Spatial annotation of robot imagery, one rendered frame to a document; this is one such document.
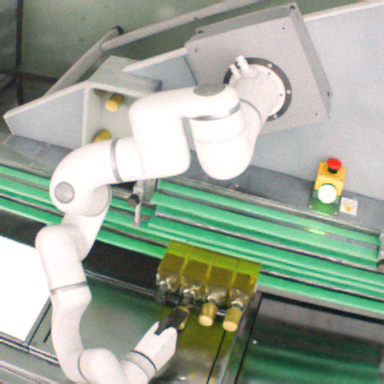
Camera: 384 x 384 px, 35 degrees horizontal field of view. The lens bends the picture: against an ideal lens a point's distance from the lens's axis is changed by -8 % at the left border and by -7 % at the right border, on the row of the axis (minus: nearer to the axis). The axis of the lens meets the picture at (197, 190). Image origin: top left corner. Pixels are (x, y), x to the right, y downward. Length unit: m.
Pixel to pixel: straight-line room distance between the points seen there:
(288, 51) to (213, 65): 0.18
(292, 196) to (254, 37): 0.43
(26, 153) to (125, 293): 0.48
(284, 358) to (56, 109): 0.90
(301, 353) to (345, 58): 0.75
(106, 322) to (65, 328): 0.29
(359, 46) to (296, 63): 0.18
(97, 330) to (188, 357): 0.23
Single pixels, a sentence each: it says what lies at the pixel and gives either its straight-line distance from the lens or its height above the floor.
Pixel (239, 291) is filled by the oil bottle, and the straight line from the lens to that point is 1.50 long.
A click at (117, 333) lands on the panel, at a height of 1.18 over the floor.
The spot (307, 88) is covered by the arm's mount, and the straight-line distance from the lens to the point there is 1.40.
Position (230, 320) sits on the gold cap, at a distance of 1.45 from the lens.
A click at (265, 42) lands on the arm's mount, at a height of 0.86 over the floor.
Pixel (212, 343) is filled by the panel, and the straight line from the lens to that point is 1.59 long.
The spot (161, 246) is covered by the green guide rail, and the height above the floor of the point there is 0.93.
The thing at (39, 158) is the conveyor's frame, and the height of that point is 0.83.
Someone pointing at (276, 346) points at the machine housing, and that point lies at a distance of 1.66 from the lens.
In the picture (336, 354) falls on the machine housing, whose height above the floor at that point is 1.03.
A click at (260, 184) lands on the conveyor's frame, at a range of 1.60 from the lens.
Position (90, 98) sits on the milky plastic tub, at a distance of 1.62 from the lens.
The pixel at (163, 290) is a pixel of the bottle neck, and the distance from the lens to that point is 1.49.
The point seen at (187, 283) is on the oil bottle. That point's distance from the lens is 1.51.
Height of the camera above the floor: 2.11
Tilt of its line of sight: 51 degrees down
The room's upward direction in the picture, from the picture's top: 156 degrees counter-clockwise
